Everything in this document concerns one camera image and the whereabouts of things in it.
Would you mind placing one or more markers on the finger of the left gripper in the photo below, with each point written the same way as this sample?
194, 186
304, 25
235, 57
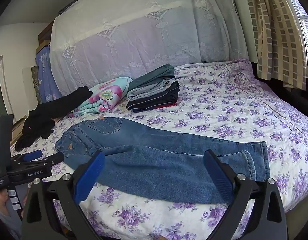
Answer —
32, 156
53, 159

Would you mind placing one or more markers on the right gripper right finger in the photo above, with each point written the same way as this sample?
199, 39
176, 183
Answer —
267, 219

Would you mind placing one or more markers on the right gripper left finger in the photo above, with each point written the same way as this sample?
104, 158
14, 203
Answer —
40, 219

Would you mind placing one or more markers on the blue denim jeans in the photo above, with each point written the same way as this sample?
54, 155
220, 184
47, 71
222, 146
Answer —
159, 164

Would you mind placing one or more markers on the person left hand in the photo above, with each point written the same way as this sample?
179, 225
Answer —
4, 214

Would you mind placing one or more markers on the black garment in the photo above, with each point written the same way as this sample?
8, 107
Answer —
41, 121

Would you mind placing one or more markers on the blue patterned pillow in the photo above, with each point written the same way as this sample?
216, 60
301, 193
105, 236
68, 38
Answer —
47, 86

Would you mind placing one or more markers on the floral turquoise folded quilt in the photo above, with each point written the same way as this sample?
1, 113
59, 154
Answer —
105, 96

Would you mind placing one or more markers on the grey folded pants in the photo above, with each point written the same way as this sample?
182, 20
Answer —
152, 91

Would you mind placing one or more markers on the red folded garment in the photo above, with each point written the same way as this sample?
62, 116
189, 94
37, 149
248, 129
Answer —
165, 105

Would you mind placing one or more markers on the purple floral bed sheet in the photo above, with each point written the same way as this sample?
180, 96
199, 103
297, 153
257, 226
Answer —
220, 100

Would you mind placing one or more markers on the dark navy folded pants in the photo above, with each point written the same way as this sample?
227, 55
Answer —
149, 104

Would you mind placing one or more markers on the teal folded pants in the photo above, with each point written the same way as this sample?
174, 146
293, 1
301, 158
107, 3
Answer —
164, 72

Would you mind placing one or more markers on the beige checkered curtain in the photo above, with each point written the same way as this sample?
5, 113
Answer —
280, 49

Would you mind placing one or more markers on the window with white frame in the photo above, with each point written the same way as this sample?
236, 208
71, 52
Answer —
4, 91

